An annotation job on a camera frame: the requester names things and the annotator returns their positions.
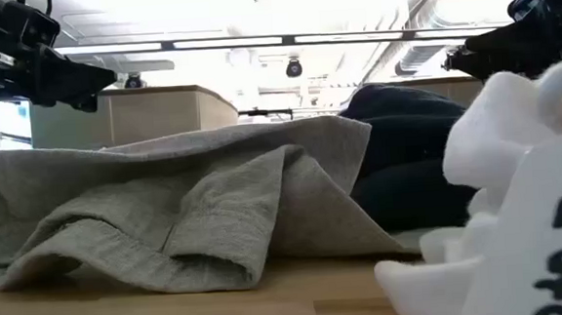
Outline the dark navy garment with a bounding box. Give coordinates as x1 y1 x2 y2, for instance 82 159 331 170
338 76 482 236

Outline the grey garment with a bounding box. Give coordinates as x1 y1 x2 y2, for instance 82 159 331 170
0 109 420 306

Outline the white garment with black print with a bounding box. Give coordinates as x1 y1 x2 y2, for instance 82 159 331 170
360 54 562 315

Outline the black horizontal bar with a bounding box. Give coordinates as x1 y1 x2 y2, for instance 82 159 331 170
237 106 295 124

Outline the black round camera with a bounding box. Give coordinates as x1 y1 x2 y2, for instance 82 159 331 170
122 71 144 91
284 57 304 79

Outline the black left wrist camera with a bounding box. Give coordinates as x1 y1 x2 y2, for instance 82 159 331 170
0 0 63 52

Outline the black overhead frame rail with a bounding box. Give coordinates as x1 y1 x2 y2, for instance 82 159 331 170
54 18 507 63

